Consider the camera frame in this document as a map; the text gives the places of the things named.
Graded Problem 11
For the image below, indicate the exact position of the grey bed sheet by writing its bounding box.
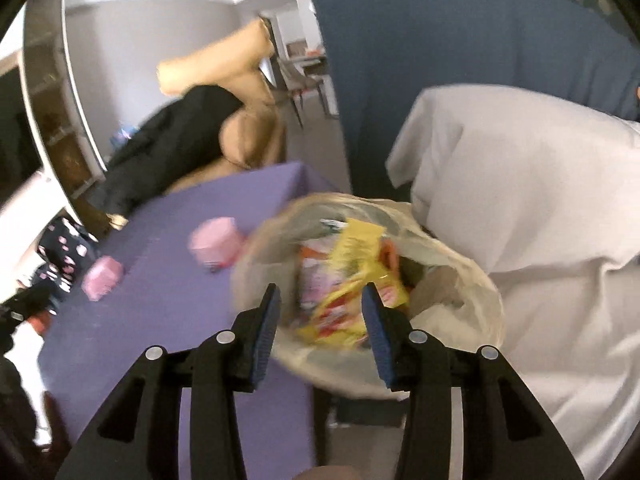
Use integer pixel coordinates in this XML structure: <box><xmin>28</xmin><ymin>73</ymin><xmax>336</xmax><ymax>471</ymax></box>
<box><xmin>385</xmin><ymin>84</ymin><xmax>640</xmax><ymax>480</ymax></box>

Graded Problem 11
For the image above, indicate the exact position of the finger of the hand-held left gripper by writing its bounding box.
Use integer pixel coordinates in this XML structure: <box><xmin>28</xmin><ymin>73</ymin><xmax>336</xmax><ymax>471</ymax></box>
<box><xmin>0</xmin><ymin>284</ymin><xmax>52</xmax><ymax>333</ymax></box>

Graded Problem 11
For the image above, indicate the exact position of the pink pudding cup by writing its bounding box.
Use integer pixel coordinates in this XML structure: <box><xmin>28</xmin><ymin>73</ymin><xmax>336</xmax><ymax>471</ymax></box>
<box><xmin>188</xmin><ymin>216</ymin><xmax>247</xmax><ymax>272</ymax></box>

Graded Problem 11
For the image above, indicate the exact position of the translucent plastic bag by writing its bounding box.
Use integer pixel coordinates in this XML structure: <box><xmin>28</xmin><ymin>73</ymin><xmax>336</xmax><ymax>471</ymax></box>
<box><xmin>232</xmin><ymin>192</ymin><xmax>505</xmax><ymax>401</ymax></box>

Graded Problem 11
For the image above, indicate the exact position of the blue cloth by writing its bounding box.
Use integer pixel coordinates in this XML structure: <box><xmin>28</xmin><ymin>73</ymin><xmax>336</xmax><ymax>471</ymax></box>
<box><xmin>304</xmin><ymin>0</ymin><xmax>640</xmax><ymax>196</ymax></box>

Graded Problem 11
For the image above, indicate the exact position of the black television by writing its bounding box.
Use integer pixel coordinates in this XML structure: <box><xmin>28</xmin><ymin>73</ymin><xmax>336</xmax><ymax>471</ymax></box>
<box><xmin>0</xmin><ymin>67</ymin><xmax>41</xmax><ymax>196</ymax></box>

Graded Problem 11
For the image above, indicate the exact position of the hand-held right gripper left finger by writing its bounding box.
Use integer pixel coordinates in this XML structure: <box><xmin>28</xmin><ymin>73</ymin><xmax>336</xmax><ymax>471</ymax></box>
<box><xmin>54</xmin><ymin>282</ymin><xmax>282</xmax><ymax>480</ymax></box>

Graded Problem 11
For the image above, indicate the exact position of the yellow snack packet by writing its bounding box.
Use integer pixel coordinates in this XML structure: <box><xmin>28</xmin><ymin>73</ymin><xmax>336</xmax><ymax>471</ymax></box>
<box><xmin>295</xmin><ymin>217</ymin><xmax>411</xmax><ymax>348</ymax></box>

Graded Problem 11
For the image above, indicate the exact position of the white low cabinet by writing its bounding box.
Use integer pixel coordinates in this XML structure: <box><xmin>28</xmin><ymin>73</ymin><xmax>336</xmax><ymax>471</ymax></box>
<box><xmin>0</xmin><ymin>170</ymin><xmax>68</xmax><ymax>286</ymax></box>

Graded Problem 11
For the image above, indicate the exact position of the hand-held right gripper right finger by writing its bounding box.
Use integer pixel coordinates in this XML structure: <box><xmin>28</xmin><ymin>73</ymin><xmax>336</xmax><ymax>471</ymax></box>
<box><xmin>361</xmin><ymin>281</ymin><xmax>585</xmax><ymax>480</ymax></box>

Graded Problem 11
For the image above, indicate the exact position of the pink plastic basket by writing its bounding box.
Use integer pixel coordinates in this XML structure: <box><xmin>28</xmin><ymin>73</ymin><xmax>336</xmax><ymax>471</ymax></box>
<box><xmin>81</xmin><ymin>255</ymin><xmax>124</xmax><ymax>302</ymax></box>

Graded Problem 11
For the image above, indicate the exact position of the black printed bag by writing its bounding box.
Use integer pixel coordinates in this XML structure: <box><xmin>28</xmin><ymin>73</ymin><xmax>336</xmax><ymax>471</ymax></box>
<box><xmin>32</xmin><ymin>217</ymin><xmax>101</xmax><ymax>306</ymax></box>

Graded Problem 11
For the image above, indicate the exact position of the black jacket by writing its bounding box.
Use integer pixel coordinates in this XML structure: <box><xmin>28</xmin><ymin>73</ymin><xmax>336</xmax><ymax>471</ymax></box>
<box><xmin>87</xmin><ymin>85</ymin><xmax>246</xmax><ymax>221</ymax></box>

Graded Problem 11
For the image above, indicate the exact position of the orange white snack wrapper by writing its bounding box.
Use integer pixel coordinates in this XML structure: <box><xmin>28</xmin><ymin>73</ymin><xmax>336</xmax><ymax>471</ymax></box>
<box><xmin>299</xmin><ymin>240</ymin><xmax>346</xmax><ymax>266</ymax></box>

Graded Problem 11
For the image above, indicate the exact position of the dark cloth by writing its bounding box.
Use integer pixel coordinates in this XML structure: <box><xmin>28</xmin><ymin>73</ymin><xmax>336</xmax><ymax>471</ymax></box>
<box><xmin>0</xmin><ymin>355</ymin><xmax>71</xmax><ymax>480</ymax></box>

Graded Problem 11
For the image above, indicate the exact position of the grey dining chair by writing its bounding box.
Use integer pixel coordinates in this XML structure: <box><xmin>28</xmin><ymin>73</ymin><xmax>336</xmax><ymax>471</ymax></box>
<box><xmin>277</xmin><ymin>60</ymin><xmax>326</xmax><ymax>128</ymax></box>

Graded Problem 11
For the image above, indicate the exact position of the purple table cloth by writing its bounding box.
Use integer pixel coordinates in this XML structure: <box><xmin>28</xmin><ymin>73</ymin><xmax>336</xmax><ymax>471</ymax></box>
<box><xmin>37</xmin><ymin>161</ymin><xmax>351</xmax><ymax>480</ymax></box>

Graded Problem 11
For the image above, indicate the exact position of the pink cartoon print packet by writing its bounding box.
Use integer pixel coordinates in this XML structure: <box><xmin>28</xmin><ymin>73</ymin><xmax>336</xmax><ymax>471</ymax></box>
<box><xmin>299</xmin><ymin>260</ymin><xmax>341</xmax><ymax>316</ymax></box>

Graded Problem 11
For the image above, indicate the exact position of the large tan teddy bear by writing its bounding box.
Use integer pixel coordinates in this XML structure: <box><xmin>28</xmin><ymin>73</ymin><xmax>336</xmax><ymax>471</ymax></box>
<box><xmin>156</xmin><ymin>17</ymin><xmax>288</xmax><ymax>196</ymax></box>

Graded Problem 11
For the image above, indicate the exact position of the dining table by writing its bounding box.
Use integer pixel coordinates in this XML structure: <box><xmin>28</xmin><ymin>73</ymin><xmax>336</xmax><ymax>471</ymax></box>
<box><xmin>277</xmin><ymin>50</ymin><xmax>331</xmax><ymax>78</ymax></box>

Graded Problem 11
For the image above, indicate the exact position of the white shelf cabinet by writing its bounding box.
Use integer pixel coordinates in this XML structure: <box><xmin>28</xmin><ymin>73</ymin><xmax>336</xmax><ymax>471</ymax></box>
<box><xmin>20</xmin><ymin>0</ymin><xmax>108</xmax><ymax>201</ymax></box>

